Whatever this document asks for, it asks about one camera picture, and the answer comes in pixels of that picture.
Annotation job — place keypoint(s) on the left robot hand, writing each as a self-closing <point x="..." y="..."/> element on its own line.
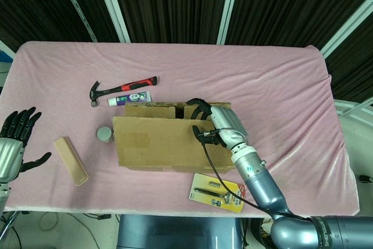
<point x="10" y="155"/>

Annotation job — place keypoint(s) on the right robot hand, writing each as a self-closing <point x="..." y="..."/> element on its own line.
<point x="228" y="123"/>

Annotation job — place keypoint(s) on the brown cardboard box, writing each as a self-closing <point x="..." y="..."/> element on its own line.
<point x="163" y="144"/>

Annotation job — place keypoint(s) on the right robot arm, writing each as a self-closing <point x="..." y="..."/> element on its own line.
<point x="262" y="185"/>

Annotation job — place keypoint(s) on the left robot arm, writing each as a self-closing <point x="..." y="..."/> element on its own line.
<point x="3" y="196"/>

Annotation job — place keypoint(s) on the pink tablecloth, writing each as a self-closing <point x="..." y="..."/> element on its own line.
<point x="204" y="71"/>

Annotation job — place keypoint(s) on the beige rectangular case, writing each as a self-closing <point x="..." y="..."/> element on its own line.
<point x="71" y="161"/>

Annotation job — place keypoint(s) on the yellow razor blister pack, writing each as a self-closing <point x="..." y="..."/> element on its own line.
<point x="204" y="199"/>

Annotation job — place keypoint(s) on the white purple toothpaste tube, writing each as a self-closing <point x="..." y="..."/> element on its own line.
<point x="134" y="98"/>

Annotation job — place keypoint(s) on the black claw hammer red grip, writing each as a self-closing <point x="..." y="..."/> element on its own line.
<point x="128" y="86"/>

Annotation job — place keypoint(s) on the black trash bin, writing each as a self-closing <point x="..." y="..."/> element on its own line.
<point x="259" y="234"/>

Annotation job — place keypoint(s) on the blue robot torso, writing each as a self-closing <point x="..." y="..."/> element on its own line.
<point x="175" y="231"/>

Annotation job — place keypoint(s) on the black pleated curtain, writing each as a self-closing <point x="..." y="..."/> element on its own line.
<point x="175" y="1"/>

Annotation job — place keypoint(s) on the white metal frame rail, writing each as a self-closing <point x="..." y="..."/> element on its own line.
<point x="352" y="107"/>

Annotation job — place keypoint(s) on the slanted white frame post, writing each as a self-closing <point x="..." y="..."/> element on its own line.
<point x="346" y="33"/>

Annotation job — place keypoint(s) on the thin white frame post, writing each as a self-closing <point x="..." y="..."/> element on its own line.
<point x="77" y="7"/>

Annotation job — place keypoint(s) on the wide white frame post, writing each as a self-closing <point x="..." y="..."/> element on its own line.
<point x="112" y="4"/>

